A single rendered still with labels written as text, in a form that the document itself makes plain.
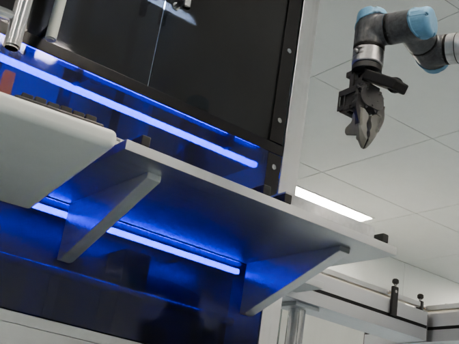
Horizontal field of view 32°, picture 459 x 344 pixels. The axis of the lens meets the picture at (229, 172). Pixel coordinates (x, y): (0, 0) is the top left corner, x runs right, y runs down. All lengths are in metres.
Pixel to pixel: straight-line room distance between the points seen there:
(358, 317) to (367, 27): 0.91
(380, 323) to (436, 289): 7.35
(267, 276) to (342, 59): 3.41
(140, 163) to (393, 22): 0.75
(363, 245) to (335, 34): 3.31
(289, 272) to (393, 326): 0.72
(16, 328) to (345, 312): 1.05
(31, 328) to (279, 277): 0.59
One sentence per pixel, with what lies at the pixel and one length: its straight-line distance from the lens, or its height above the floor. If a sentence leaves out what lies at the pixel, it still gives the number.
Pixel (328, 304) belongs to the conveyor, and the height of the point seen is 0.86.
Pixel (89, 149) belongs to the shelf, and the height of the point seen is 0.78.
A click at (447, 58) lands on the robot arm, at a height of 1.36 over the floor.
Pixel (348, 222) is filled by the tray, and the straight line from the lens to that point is 1.76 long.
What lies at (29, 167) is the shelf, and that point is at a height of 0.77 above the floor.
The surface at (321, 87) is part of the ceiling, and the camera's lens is 5.61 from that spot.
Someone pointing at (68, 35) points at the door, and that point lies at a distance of 1.93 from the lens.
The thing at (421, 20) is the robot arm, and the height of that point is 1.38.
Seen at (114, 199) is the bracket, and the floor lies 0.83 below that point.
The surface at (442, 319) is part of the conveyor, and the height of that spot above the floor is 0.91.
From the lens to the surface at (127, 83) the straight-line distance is 1.95.
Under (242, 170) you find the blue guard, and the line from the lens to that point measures 2.08.
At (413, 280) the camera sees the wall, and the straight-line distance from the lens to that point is 9.55.
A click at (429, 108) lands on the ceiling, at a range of 5.77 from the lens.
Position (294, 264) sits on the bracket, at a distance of 1.89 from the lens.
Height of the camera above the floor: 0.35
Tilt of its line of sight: 21 degrees up
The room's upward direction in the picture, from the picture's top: 9 degrees clockwise
